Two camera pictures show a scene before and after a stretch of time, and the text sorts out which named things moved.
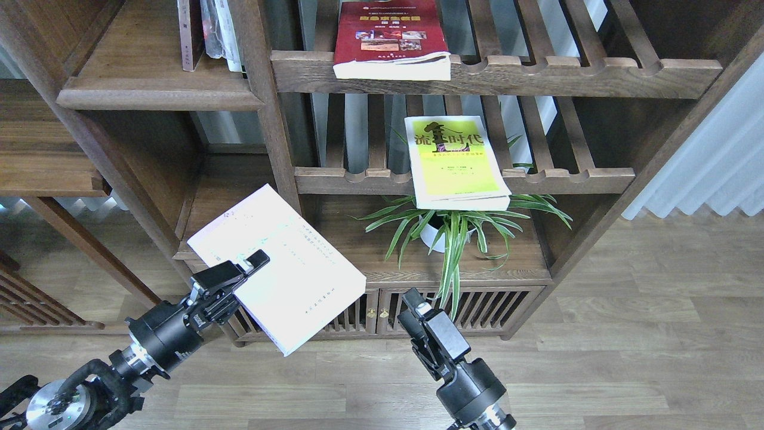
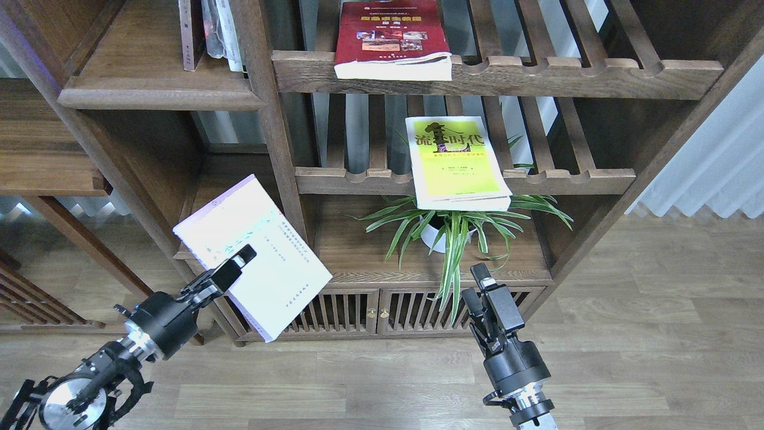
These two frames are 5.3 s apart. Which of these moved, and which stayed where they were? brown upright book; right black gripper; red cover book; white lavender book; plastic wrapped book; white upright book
Moved: right black gripper; white lavender book
Stayed: brown upright book; plastic wrapped book; white upright book; red cover book
